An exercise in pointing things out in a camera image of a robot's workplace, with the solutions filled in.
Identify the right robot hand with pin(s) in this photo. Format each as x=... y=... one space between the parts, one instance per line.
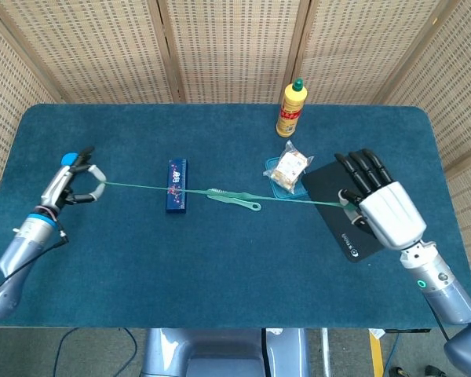
x=392 y=216

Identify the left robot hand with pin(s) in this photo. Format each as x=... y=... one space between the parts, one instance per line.
x=59 y=184

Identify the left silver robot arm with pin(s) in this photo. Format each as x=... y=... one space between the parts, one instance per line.
x=15 y=259

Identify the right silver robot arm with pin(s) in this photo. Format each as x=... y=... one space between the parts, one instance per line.
x=443 y=294

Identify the blue ball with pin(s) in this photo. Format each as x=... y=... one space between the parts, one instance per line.
x=68 y=159

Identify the black mouse pad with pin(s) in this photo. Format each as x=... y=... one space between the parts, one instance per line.
x=329 y=229

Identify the clear bag of snacks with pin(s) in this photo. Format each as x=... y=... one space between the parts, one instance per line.
x=288 y=167

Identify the dark blue printed box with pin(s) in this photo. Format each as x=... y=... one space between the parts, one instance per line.
x=177 y=173

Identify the yellow bottle green cap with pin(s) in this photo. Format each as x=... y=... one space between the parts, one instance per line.
x=291 y=114

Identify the blue velvet table cloth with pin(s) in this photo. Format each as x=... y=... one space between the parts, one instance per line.
x=180 y=267

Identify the mint green plastic brush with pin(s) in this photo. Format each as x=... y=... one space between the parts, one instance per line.
x=240 y=203

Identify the silver robot torso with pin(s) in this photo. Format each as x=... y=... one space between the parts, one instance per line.
x=227 y=353

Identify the woven wicker folding screen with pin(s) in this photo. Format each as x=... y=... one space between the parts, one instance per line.
x=235 y=47

